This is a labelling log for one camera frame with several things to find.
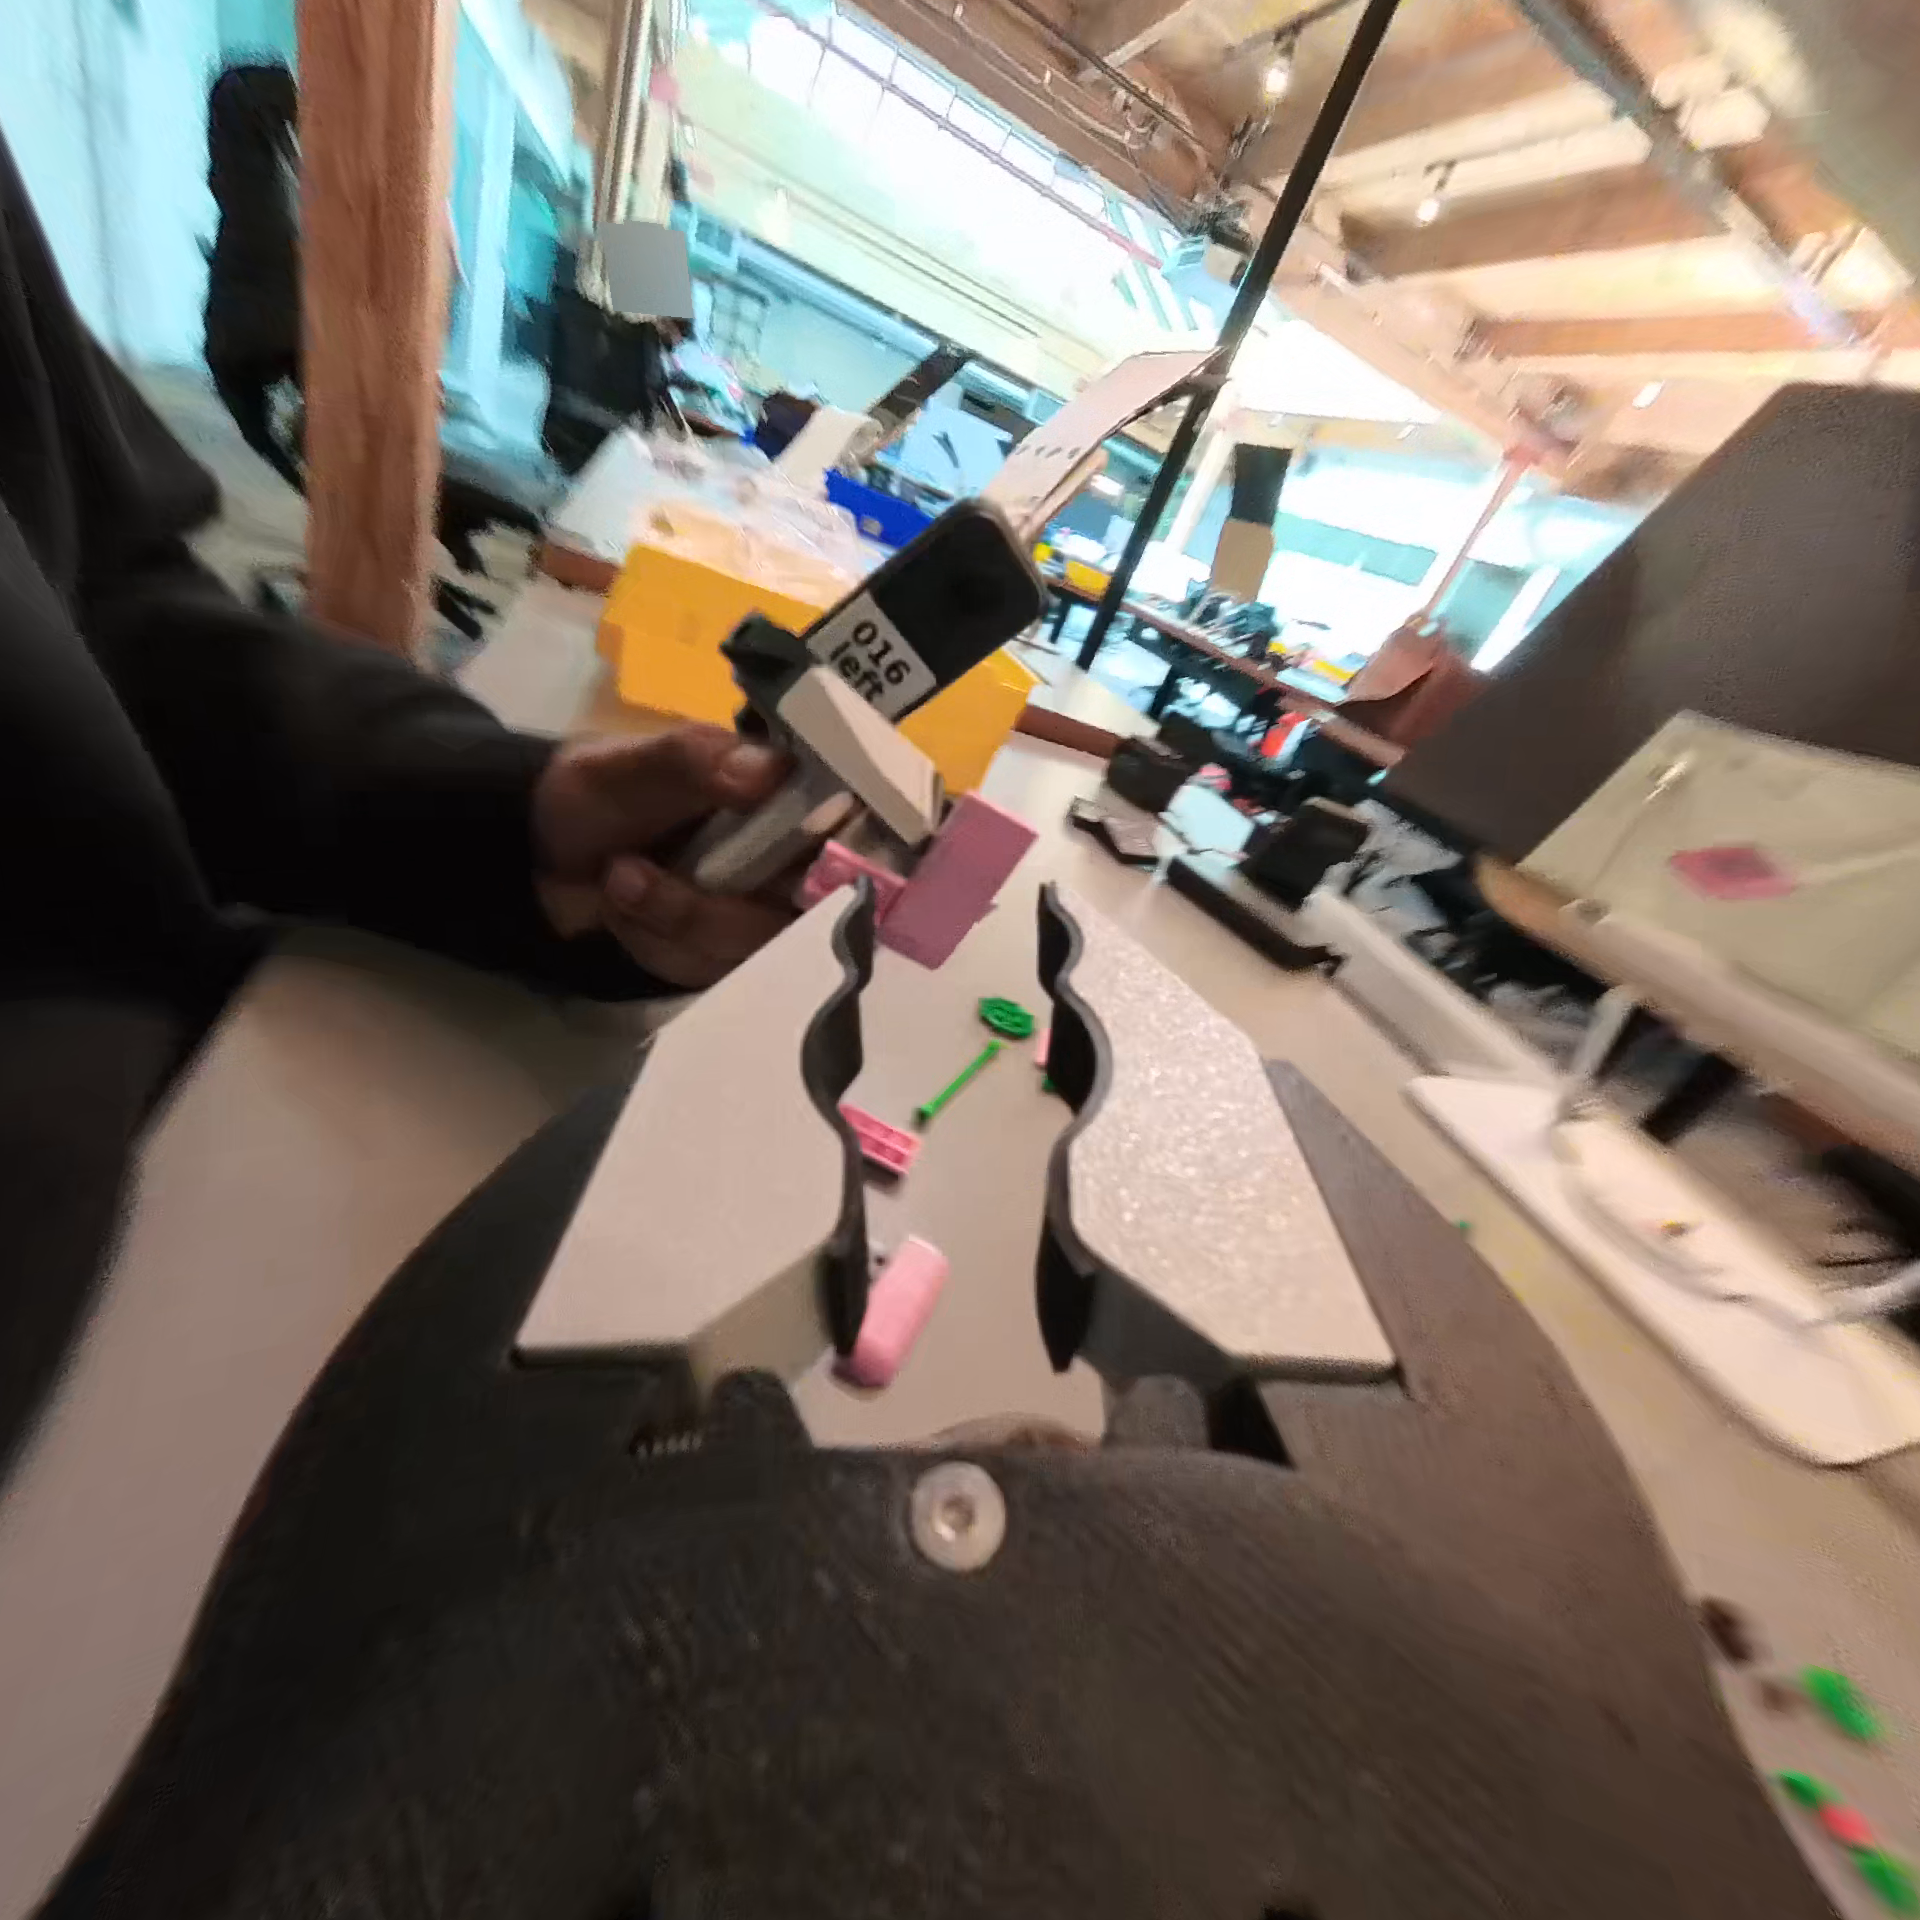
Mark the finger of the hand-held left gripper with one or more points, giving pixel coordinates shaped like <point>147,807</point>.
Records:
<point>869,758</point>

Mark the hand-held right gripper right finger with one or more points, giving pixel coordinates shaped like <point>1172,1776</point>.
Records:
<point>1231,1214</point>

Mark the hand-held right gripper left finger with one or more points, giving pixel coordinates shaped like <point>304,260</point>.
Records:
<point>692,1202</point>

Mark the pink brick block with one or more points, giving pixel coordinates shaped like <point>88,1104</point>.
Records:
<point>961,886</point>

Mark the pink hollow brick pair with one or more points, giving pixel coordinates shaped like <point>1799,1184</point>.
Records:
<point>884,1141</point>

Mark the pink rounded brick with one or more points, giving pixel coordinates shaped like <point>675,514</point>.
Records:
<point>893,1314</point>

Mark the green web with round plate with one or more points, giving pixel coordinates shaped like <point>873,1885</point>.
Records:
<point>1005,1019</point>

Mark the person's left forearm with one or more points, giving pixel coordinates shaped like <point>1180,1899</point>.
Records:
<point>375,797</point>

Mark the person's left hand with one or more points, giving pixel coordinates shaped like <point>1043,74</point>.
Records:
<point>630,810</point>

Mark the blue plastic bin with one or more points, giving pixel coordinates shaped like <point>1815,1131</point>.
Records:
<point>879,511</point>

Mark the clear plastic bags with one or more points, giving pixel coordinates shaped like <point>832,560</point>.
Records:
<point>781,541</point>

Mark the yellow plastic bin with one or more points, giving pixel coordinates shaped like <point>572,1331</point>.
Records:
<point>675,645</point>

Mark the tilted wooden board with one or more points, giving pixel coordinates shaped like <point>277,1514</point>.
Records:
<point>1109,422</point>

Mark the black flat device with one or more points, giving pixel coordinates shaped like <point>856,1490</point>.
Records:
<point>1118,832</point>

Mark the green flexible rod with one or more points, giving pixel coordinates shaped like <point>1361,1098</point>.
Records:
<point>961,1085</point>

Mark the black device stand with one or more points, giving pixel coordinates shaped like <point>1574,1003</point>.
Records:
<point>1307,850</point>

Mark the black metal pole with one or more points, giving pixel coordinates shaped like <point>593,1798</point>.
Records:
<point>1232,330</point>

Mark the dark brown lumpy piece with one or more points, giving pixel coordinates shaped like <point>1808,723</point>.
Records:
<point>1729,1629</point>

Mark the person's black jacket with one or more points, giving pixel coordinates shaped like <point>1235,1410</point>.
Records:
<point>76,901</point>

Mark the hanging black jacket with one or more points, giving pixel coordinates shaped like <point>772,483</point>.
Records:
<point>254,270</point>

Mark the pile of green leaf pieces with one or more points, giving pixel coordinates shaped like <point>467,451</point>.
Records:
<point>1839,1703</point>

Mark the coral cone piece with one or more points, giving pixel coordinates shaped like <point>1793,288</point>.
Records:
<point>1846,1826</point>

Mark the black camera case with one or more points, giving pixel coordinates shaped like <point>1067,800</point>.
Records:
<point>1152,773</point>

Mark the wooden post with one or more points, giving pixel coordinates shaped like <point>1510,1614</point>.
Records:
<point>375,301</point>

